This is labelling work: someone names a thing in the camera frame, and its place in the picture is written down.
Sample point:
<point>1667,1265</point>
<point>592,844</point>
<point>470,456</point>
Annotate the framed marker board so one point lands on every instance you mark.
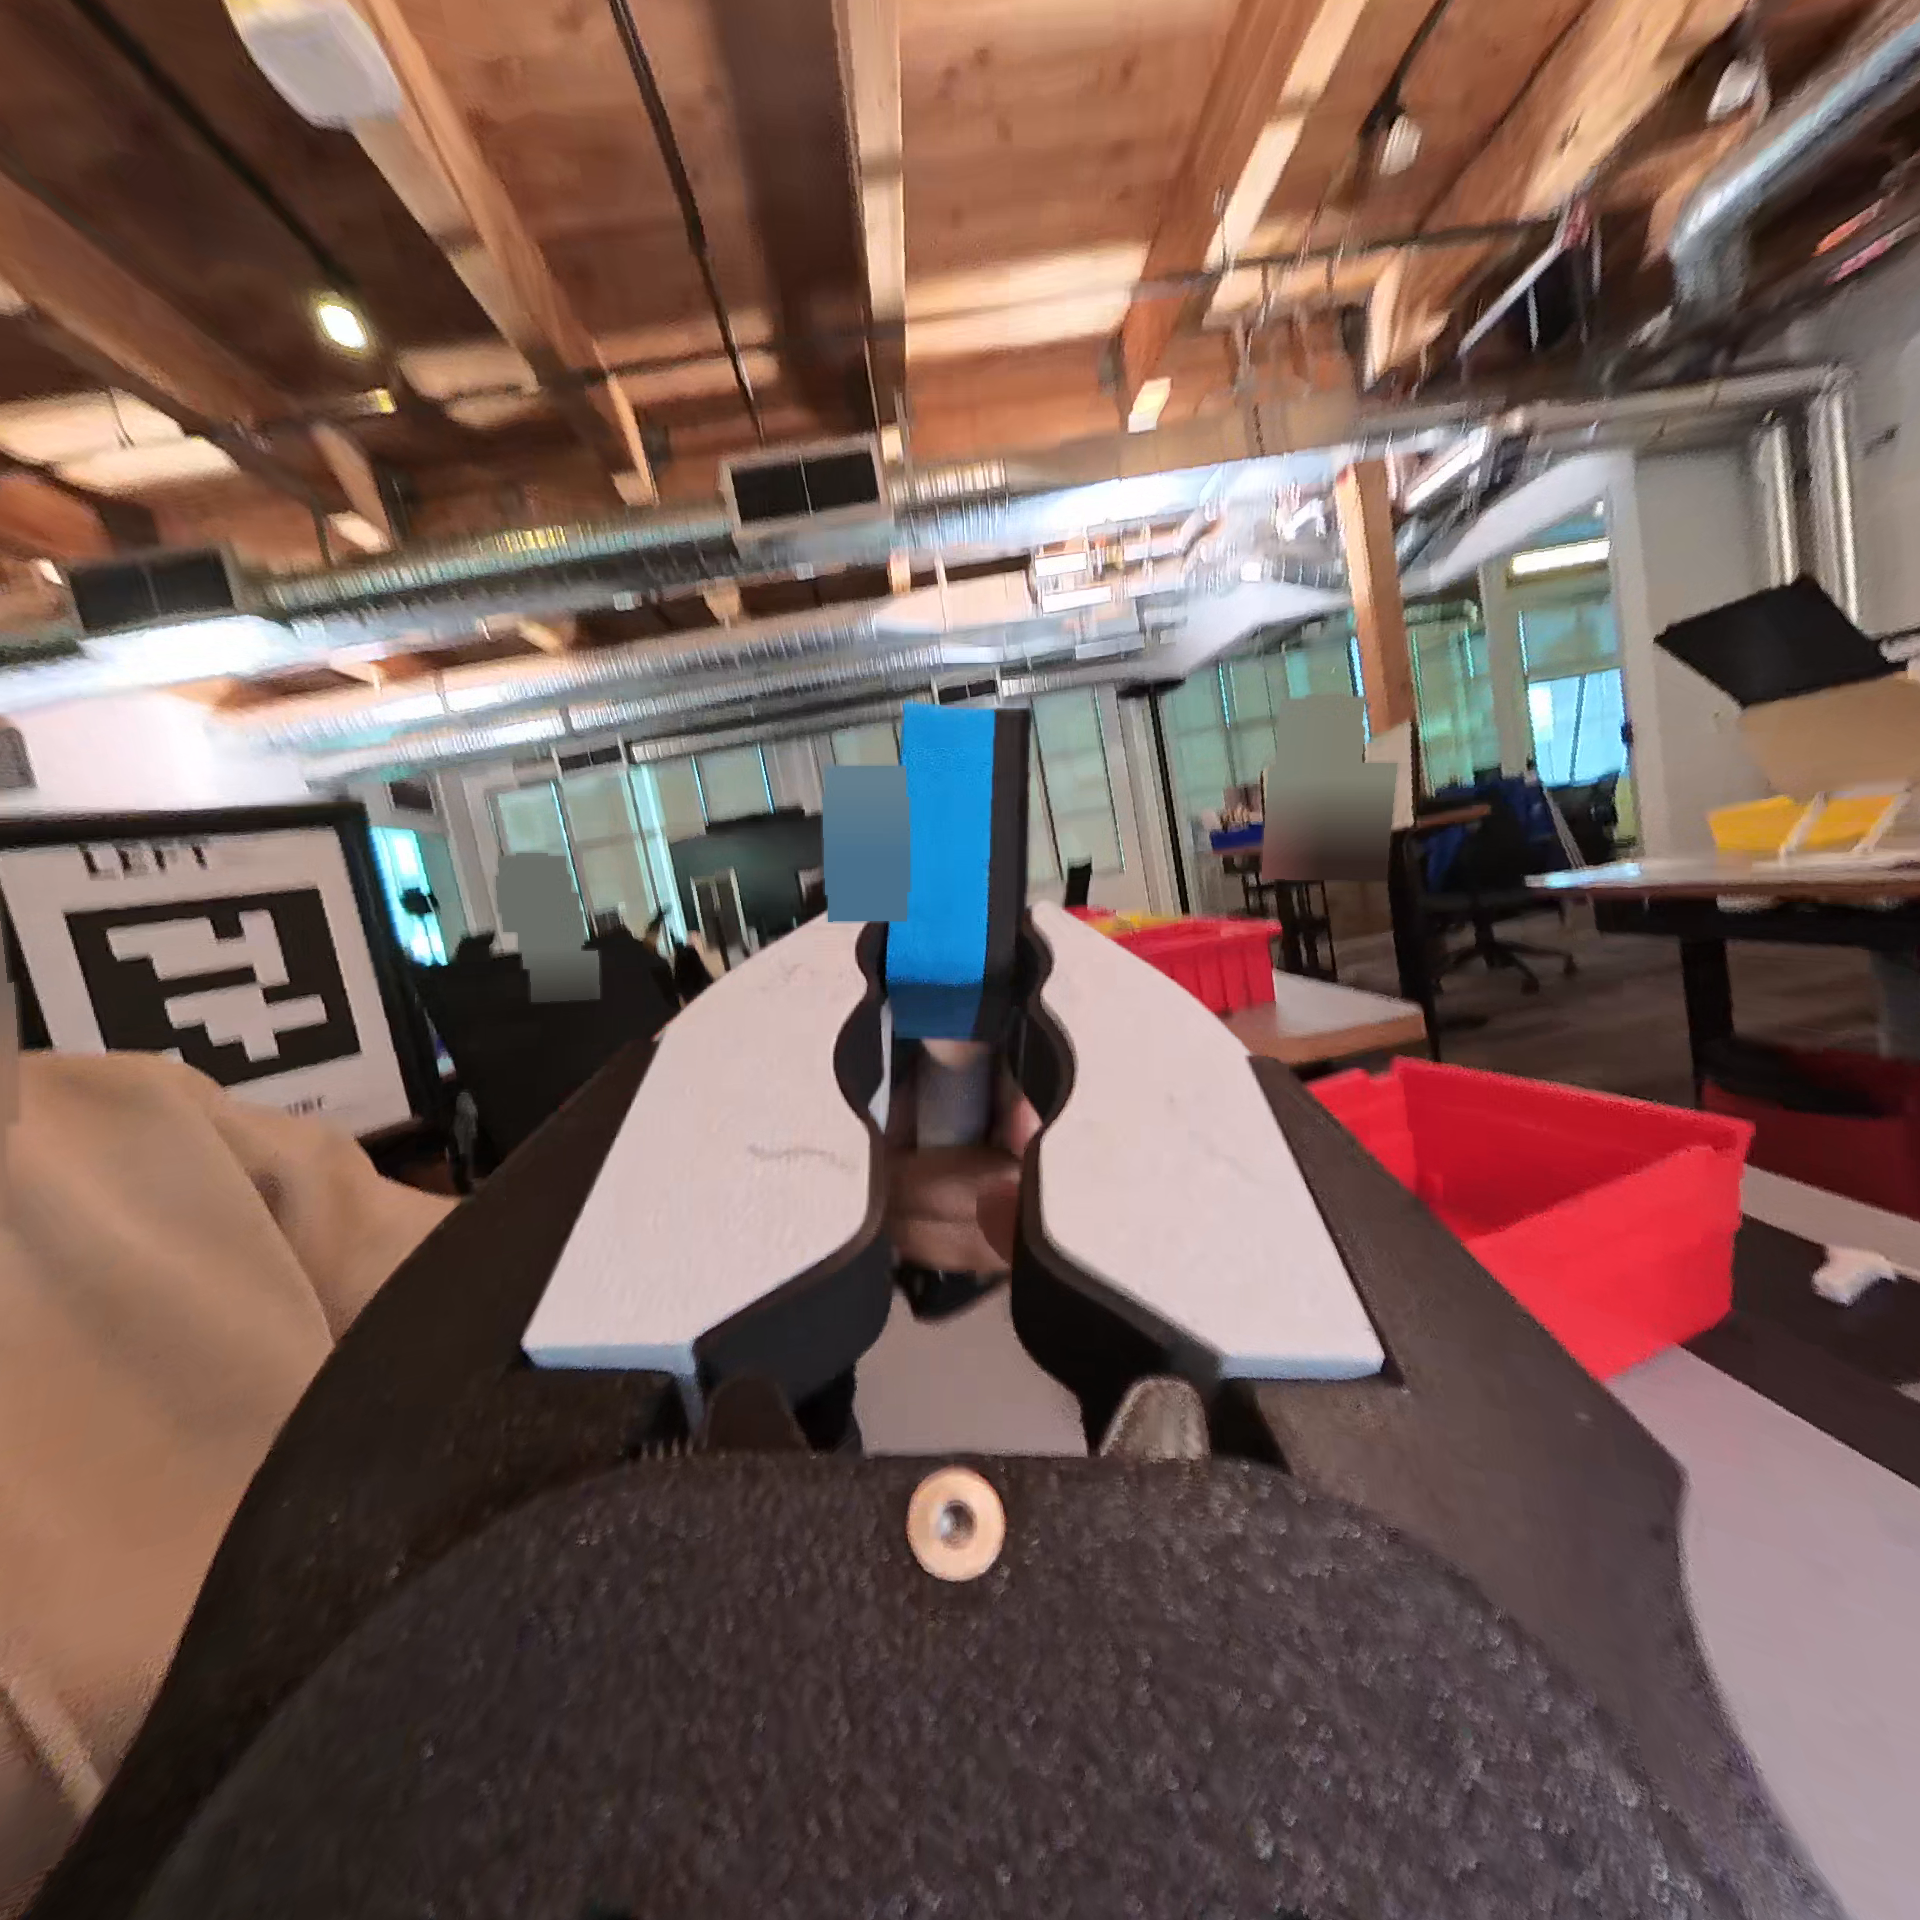
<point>224,973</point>

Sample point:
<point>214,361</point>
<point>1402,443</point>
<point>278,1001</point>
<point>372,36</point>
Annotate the red plastic bin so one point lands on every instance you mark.
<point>1546,1184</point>

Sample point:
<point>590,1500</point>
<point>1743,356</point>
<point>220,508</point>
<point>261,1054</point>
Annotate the wooden post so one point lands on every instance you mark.
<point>1372,600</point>

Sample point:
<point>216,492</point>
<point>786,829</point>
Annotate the cardboard box with black flap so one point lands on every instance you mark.
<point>1787,644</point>

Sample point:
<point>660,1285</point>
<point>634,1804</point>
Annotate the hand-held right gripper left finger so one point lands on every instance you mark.
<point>720,1184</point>

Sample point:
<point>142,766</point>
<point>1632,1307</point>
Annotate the round ceiling light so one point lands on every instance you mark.
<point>342,323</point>

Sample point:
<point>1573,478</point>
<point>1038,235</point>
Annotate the red storage tub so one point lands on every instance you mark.
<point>1815,1117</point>

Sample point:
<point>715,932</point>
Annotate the white power adapter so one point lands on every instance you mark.
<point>1853,1276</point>

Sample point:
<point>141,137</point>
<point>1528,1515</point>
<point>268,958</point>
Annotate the black office chair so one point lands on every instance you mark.
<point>1501,885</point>

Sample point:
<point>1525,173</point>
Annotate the wooden desk with black legs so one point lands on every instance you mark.
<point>1724,885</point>

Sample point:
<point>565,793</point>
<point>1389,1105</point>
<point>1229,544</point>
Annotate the person's left forearm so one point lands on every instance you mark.
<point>182,1348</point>

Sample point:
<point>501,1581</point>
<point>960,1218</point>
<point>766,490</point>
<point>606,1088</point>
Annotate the ceiling air vent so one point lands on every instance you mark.
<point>803,486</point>

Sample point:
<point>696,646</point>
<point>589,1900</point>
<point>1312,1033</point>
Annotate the yellow small bin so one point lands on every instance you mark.
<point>1756,825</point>

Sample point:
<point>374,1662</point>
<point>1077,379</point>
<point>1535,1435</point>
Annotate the person's left hand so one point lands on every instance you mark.
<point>960,1206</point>

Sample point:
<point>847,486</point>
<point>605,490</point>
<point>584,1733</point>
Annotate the blue sponge with black side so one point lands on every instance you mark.
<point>954,840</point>

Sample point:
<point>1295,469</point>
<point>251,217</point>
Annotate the black-legged standing desk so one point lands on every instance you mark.
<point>1424,818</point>

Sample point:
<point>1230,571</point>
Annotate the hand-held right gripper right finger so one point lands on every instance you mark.
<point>1186,1184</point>

